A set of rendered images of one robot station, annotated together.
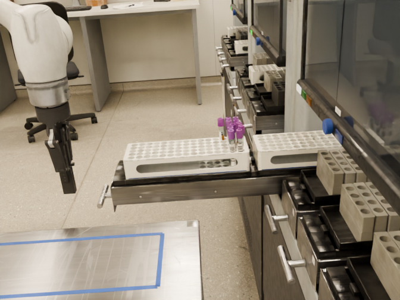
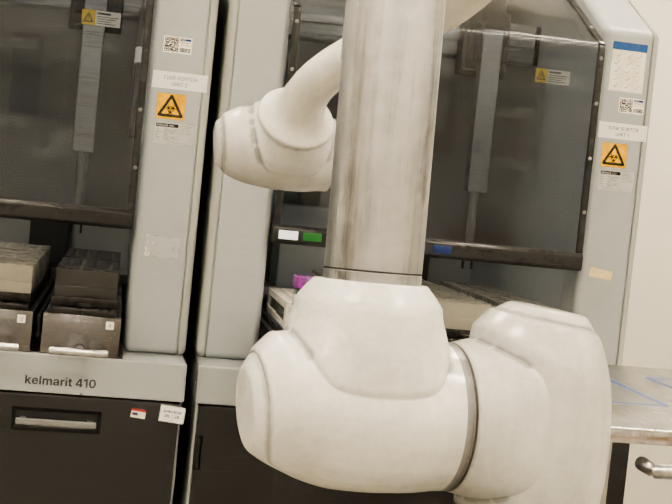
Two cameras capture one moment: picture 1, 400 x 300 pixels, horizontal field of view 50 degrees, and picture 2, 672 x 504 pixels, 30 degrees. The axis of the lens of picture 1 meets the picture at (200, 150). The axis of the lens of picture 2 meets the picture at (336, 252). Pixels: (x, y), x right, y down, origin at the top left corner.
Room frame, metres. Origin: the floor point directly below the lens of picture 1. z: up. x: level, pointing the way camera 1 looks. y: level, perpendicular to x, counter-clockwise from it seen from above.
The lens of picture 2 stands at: (1.29, 2.05, 1.08)
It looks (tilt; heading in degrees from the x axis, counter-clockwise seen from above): 3 degrees down; 260
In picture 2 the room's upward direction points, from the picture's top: 6 degrees clockwise
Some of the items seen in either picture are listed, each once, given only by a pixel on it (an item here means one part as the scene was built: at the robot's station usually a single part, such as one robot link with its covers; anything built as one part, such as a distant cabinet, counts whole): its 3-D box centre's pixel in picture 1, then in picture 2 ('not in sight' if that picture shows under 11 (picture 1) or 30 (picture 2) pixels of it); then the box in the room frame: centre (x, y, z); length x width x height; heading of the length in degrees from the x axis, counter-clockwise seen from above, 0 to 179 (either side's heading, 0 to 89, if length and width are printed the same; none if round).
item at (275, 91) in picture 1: (277, 94); (86, 286); (1.34, -0.27, 0.85); 0.12 x 0.02 x 0.06; 0
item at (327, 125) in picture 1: (327, 126); not in sight; (0.74, -0.24, 0.98); 0.03 x 0.01 x 0.03; 0
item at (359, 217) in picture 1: (355, 213); (459, 318); (0.64, -0.27, 0.85); 0.12 x 0.02 x 0.06; 179
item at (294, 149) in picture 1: (315, 150); (301, 312); (0.94, -0.28, 0.83); 0.30 x 0.10 x 0.06; 90
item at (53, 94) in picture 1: (49, 91); not in sight; (0.94, 0.33, 1.03); 0.09 x 0.09 x 0.06
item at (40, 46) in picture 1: (39, 41); not in sight; (0.95, 0.33, 1.14); 0.13 x 0.11 x 0.16; 8
